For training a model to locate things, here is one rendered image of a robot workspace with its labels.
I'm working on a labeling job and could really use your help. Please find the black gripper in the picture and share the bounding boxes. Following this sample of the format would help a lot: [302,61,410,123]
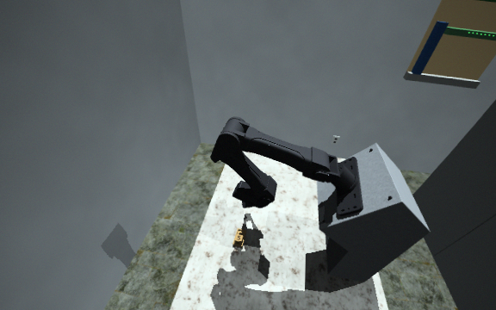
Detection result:
[242,201,253,208]

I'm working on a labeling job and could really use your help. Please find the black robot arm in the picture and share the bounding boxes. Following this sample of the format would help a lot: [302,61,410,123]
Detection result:
[210,117,363,216]

